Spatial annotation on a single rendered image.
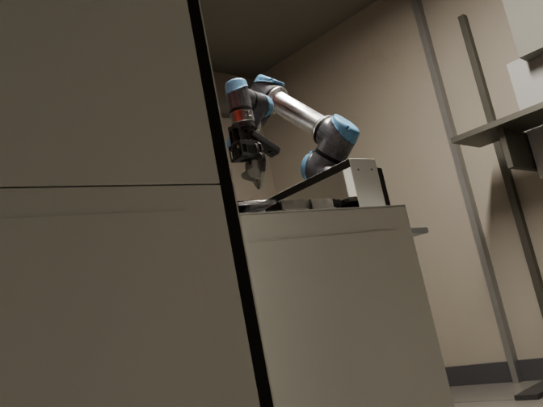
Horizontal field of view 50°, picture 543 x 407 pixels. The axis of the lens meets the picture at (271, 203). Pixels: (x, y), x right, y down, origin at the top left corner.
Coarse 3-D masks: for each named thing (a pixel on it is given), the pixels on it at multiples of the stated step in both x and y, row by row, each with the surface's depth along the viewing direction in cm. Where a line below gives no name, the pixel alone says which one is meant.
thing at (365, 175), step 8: (352, 160) 146; (360, 160) 148; (368, 160) 150; (352, 168) 146; (360, 168) 147; (368, 168) 149; (376, 168) 151; (352, 176) 145; (360, 176) 147; (368, 176) 148; (376, 176) 150; (360, 184) 146; (368, 184) 147; (376, 184) 149; (360, 192) 145; (368, 192) 147; (376, 192) 148; (360, 200) 144; (368, 200) 146; (376, 200) 147; (384, 200) 149
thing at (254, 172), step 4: (252, 160) 183; (256, 160) 184; (252, 164) 183; (256, 164) 184; (252, 168) 182; (256, 168) 183; (248, 172) 181; (252, 172) 182; (256, 172) 183; (260, 172) 183; (264, 172) 184; (252, 176) 182; (256, 176) 183; (260, 176) 183; (260, 180) 183; (260, 184) 184; (260, 188) 184
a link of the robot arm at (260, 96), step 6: (258, 96) 193; (264, 96) 196; (258, 102) 192; (264, 102) 195; (270, 102) 198; (252, 108) 192; (258, 108) 194; (264, 108) 196; (270, 108) 198; (258, 114) 196; (264, 114) 199; (258, 120) 197; (258, 126) 200
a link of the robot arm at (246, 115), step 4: (244, 108) 185; (232, 112) 186; (236, 112) 185; (240, 112) 185; (244, 112) 185; (248, 112) 185; (252, 112) 188; (232, 116) 186; (236, 116) 185; (240, 116) 185; (244, 116) 185; (248, 116) 185; (252, 116) 187; (232, 120) 186; (236, 120) 185; (240, 120) 185; (244, 120) 185; (248, 120) 185; (252, 120) 186
